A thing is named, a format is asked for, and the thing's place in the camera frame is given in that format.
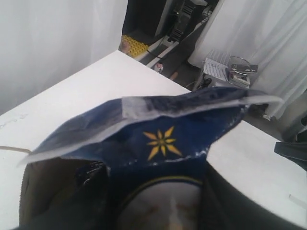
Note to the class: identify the white wire rack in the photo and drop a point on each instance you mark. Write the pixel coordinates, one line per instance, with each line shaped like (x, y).
(215, 64)

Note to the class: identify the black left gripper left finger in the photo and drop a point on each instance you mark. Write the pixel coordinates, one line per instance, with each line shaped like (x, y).
(60, 194)

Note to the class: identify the dark equipment rack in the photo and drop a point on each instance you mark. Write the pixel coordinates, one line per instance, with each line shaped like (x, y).
(185, 16)

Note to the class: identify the yellow studded floor mat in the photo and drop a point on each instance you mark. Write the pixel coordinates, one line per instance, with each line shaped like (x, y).
(132, 47)

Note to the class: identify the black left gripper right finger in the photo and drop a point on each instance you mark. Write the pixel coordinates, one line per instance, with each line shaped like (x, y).
(223, 207)

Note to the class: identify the spaghetti packet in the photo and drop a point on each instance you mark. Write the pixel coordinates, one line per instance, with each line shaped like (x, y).
(146, 160)

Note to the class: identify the shiny metal object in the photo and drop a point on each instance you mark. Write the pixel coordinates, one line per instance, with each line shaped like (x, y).
(239, 71)

